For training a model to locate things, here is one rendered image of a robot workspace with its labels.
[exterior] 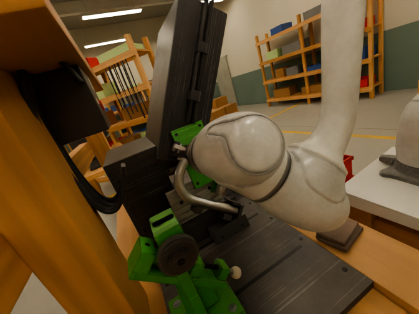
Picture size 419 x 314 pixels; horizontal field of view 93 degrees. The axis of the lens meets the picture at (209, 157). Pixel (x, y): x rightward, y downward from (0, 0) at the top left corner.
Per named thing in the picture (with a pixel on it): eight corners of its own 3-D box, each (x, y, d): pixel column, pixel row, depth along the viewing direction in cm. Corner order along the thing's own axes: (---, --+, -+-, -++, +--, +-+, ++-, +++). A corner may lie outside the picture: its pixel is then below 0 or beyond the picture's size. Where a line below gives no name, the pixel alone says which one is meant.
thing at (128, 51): (183, 179, 346) (122, 25, 265) (91, 191, 434) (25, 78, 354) (194, 165, 393) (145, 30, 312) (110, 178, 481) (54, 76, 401)
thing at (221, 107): (225, 115, 792) (219, 96, 766) (239, 113, 729) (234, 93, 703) (202, 126, 730) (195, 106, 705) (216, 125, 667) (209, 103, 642)
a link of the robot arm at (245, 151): (176, 163, 35) (236, 197, 38) (201, 162, 20) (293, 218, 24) (206, 113, 37) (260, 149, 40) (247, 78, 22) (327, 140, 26)
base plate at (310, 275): (196, 165, 141) (195, 162, 140) (374, 287, 43) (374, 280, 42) (138, 192, 128) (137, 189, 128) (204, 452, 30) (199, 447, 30)
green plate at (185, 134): (216, 173, 78) (195, 123, 76) (224, 175, 71) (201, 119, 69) (190, 187, 75) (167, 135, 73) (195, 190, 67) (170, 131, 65)
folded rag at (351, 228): (332, 218, 61) (332, 210, 60) (364, 230, 54) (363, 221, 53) (315, 239, 56) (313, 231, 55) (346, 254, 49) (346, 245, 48)
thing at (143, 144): (171, 194, 107) (146, 135, 95) (189, 223, 80) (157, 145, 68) (138, 211, 101) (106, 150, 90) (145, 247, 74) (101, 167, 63)
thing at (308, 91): (372, 99, 430) (370, -23, 356) (267, 107, 686) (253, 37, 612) (384, 92, 452) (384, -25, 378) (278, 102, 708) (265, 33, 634)
